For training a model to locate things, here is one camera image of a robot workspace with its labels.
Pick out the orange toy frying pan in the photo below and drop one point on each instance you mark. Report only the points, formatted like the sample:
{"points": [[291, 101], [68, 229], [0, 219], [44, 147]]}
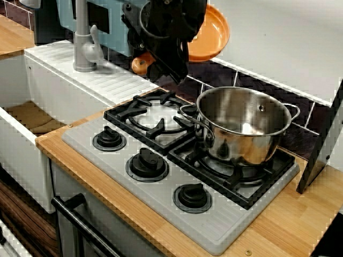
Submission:
{"points": [[211, 34]]}

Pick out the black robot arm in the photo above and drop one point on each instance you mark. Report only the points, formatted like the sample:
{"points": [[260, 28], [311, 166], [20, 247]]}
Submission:
{"points": [[185, 18]]}

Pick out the grey stove top panel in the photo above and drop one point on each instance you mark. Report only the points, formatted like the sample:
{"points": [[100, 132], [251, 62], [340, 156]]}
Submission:
{"points": [[227, 230]]}

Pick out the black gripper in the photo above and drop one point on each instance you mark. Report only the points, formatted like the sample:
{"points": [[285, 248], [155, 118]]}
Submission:
{"points": [[139, 29]]}

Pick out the teal box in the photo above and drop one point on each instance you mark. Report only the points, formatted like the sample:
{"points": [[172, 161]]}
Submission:
{"points": [[67, 16]]}

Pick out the stainless steel pot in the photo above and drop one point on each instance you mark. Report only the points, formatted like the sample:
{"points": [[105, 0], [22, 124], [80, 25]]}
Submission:
{"points": [[241, 112]]}

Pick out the black stove knob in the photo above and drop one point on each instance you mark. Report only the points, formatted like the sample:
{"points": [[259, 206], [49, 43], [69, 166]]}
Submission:
{"points": [[192, 198], [108, 139], [147, 164]]}

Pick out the white toy oven cabinet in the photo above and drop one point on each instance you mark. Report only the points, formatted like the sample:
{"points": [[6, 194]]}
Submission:
{"points": [[107, 211]]}

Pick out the dark side panel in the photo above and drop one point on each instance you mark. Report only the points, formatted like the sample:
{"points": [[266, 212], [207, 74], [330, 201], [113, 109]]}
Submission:
{"points": [[321, 147]]}

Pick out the wooden kitchen countertop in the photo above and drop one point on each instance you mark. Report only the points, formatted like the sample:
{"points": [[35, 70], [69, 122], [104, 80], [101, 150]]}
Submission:
{"points": [[107, 187]]}

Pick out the white dish rack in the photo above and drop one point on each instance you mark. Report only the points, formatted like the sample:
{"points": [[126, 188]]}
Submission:
{"points": [[268, 88]]}

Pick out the grey toy faucet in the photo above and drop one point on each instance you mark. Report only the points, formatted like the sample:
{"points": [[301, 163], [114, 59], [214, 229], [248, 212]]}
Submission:
{"points": [[83, 53]]}

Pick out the black burner grate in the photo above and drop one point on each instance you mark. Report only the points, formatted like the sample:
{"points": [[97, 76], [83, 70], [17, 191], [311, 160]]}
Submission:
{"points": [[241, 192], [128, 112]]}

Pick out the white sink basin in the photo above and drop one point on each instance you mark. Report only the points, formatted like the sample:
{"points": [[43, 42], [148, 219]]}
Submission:
{"points": [[67, 88]]}

